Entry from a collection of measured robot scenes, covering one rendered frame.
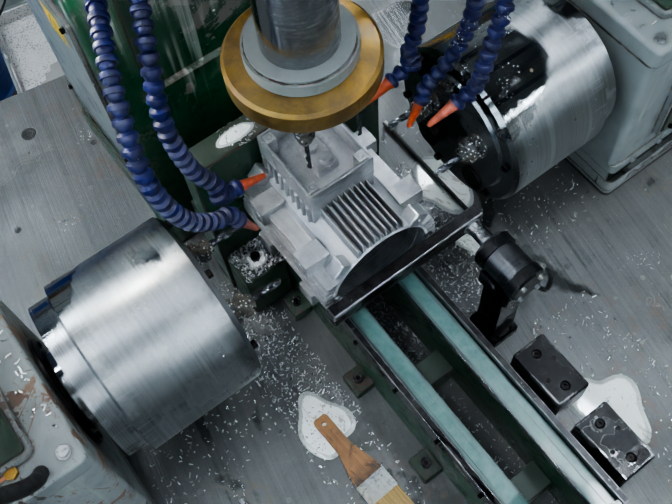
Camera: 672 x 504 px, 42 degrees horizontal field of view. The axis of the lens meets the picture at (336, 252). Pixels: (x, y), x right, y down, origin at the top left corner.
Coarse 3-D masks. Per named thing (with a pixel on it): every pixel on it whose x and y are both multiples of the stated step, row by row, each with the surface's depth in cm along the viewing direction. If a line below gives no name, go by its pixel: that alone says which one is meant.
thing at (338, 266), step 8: (256, 168) 119; (264, 168) 119; (248, 176) 120; (256, 184) 119; (264, 184) 121; (408, 208) 115; (416, 208) 115; (408, 216) 115; (416, 216) 114; (424, 216) 116; (416, 224) 116; (336, 256) 112; (344, 256) 114; (328, 264) 113; (336, 264) 112; (344, 264) 112; (328, 272) 113; (336, 272) 112; (344, 272) 113
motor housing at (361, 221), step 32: (256, 192) 122; (352, 192) 114; (384, 192) 118; (288, 224) 118; (320, 224) 116; (352, 224) 113; (384, 224) 114; (288, 256) 120; (352, 256) 113; (384, 256) 128; (320, 288) 116; (352, 288) 126
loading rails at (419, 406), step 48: (432, 288) 128; (336, 336) 137; (384, 336) 126; (432, 336) 130; (480, 336) 124; (384, 384) 127; (432, 384) 130; (480, 384) 124; (432, 432) 119; (528, 432) 118; (480, 480) 115; (528, 480) 123; (576, 480) 115
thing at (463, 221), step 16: (448, 224) 120; (464, 224) 120; (480, 224) 121; (432, 240) 120; (448, 240) 120; (400, 256) 119; (416, 256) 119; (432, 256) 121; (384, 272) 118; (400, 272) 118; (368, 288) 117; (384, 288) 118; (336, 304) 116; (352, 304) 116; (336, 320) 116
